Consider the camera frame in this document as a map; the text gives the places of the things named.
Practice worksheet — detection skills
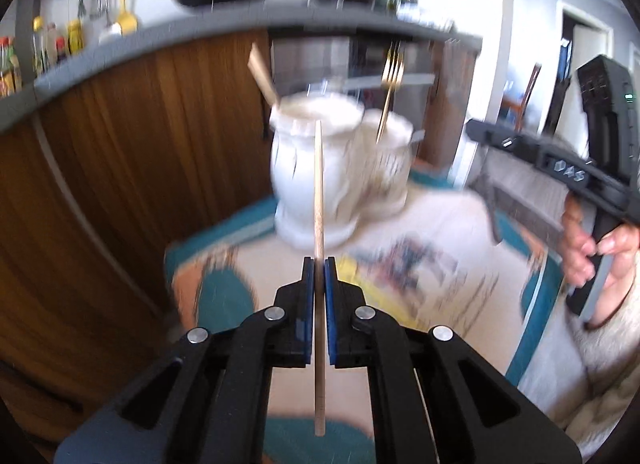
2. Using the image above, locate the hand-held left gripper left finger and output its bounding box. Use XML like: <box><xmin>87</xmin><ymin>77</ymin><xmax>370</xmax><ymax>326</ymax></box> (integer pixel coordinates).
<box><xmin>54</xmin><ymin>256</ymin><xmax>317</xmax><ymax>464</ymax></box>

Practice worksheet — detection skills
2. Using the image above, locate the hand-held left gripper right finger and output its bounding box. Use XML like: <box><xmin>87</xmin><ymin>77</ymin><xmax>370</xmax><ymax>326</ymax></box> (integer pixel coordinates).
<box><xmin>324</xmin><ymin>256</ymin><xmax>583</xmax><ymax>464</ymax></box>

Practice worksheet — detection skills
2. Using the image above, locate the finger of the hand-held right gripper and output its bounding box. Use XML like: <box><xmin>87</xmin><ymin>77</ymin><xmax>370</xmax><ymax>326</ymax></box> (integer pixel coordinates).
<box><xmin>465</xmin><ymin>119</ymin><xmax>542</xmax><ymax>168</ymax></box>
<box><xmin>481</xmin><ymin>175</ymin><xmax>567</xmax><ymax>245</ymax></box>

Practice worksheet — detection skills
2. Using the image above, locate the wooden chopstick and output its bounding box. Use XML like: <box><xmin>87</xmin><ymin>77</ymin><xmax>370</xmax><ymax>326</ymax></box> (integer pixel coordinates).
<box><xmin>247</xmin><ymin>44</ymin><xmax>276</xmax><ymax>107</ymax></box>
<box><xmin>313</xmin><ymin>120</ymin><xmax>327</xmax><ymax>435</ymax></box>
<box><xmin>252</xmin><ymin>51</ymin><xmax>280</xmax><ymax>109</ymax></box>

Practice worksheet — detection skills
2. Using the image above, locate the gold fork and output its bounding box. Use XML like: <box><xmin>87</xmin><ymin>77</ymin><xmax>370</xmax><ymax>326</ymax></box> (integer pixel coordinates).
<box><xmin>376</xmin><ymin>41</ymin><xmax>405</xmax><ymax>142</ymax></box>

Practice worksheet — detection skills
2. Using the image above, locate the white ceramic utensil holder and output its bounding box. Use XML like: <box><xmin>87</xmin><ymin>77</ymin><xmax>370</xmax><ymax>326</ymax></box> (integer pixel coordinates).
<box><xmin>270</xmin><ymin>91</ymin><xmax>416</xmax><ymax>249</ymax></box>

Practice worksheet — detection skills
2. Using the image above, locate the person's right forearm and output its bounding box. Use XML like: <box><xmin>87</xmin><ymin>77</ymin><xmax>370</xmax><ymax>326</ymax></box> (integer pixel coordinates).
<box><xmin>520</xmin><ymin>301</ymin><xmax>640</xmax><ymax>445</ymax></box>

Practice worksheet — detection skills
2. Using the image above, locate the person's right hand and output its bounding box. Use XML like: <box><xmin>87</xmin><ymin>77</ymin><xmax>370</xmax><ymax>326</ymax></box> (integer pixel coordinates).
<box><xmin>560</xmin><ymin>195</ymin><xmax>640</xmax><ymax>331</ymax></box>

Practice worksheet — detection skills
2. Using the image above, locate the wooden chair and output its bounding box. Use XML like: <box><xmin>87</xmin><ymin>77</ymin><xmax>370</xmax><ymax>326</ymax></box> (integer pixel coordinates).
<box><xmin>502</xmin><ymin>62</ymin><xmax>543</xmax><ymax>131</ymax></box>

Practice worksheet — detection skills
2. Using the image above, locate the printed quilted table mat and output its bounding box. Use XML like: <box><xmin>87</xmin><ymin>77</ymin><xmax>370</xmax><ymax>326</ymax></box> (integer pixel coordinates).
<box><xmin>165</xmin><ymin>169</ymin><xmax>566</xmax><ymax>464</ymax></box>

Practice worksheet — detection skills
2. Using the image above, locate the white door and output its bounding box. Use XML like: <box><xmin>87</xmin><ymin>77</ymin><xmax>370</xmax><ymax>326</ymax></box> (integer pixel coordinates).
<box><xmin>572</xmin><ymin>24</ymin><xmax>614</xmax><ymax>112</ymax></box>

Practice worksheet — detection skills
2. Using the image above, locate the stainless steel oven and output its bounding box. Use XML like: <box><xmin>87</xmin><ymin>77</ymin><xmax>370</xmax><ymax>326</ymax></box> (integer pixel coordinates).
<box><xmin>270</xmin><ymin>36</ymin><xmax>451</xmax><ymax>165</ymax></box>

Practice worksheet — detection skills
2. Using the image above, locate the grey speckled countertop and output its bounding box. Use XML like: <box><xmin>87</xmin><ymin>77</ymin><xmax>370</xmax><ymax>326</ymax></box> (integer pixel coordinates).
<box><xmin>0</xmin><ymin>4</ymin><xmax>483</xmax><ymax>135</ymax></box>

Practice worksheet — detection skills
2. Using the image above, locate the row of condiment bottles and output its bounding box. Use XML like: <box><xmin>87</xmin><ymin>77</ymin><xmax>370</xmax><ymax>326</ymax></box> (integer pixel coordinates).
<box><xmin>0</xmin><ymin>16</ymin><xmax>85</xmax><ymax>97</ymax></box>

